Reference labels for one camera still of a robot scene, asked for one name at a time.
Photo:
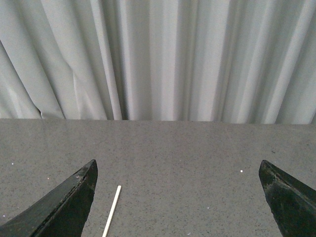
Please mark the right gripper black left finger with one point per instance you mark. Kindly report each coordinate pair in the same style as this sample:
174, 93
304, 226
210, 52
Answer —
62, 212

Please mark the grey-white curtain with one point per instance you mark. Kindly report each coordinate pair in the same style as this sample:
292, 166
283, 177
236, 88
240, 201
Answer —
234, 61

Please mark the white chopstick on table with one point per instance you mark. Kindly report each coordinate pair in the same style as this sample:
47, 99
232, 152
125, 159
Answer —
111, 213

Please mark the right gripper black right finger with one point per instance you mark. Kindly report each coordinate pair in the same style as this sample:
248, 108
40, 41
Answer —
292, 203

